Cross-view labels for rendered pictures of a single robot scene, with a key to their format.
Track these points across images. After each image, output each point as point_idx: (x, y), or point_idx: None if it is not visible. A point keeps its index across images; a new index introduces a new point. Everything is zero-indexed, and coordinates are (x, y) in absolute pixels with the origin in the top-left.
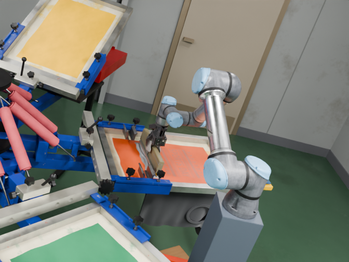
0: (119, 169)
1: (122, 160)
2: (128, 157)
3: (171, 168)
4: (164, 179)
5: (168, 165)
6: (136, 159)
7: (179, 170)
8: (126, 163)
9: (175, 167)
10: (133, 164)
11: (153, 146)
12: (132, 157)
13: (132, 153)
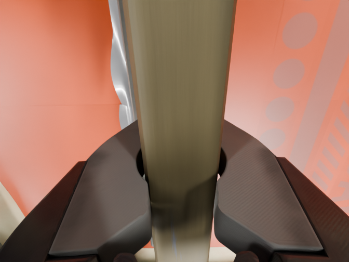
0: (2, 209)
1: (0, 143)
2: (24, 99)
3: (300, 166)
4: (214, 236)
5: (295, 142)
6: (84, 114)
7: (344, 177)
8: (27, 162)
9: (338, 154)
10: (69, 161)
11: (170, 236)
12: (57, 93)
13: (52, 31)
